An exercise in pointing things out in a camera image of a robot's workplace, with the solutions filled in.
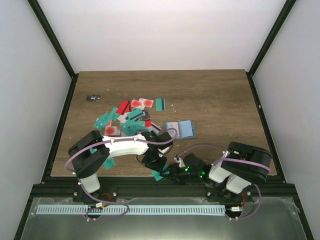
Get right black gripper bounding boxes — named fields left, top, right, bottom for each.
left=160, top=162, right=202, bottom=185

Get teal VIP card front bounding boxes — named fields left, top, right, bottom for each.
left=151, top=170, right=164, bottom=181

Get teal vip card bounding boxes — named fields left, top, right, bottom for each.
left=120, top=121, right=146, bottom=132
left=151, top=170, right=164, bottom=181

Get white card red pattern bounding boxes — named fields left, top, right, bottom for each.
left=166, top=122, right=179, bottom=138

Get blue leather card holder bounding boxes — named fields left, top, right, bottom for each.
left=164, top=120, right=196, bottom=139

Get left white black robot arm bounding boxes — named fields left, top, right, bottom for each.
left=64, top=128, right=178, bottom=202

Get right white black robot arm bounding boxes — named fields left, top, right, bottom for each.
left=160, top=141, right=273, bottom=202

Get teal VIP card centre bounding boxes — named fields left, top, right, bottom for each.
left=120, top=121, right=146, bottom=132

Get white card red blob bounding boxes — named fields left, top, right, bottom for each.
left=104, top=126, right=122, bottom=137

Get teal card with stripe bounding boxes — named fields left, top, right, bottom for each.
left=155, top=98, right=166, bottom=111

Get white card red circles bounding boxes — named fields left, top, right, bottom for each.
left=131, top=98, right=154, bottom=110

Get red card black stripe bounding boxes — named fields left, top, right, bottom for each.
left=116, top=100, right=132, bottom=115

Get teal card far left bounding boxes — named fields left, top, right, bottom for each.
left=93, top=107, right=120, bottom=130

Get small black card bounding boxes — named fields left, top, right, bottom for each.
left=86, top=94, right=101, bottom=102

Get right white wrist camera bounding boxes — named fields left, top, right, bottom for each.
left=174, top=155, right=186, bottom=168

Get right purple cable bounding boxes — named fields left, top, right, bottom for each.
left=174, top=143, right=272, bottom=221

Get black aluminium frame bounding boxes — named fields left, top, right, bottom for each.
left=14, top=0, right=314, bottom=240

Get light blue slotted rail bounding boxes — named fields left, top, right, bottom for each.
left=36, top=204, right=226, bottom=216

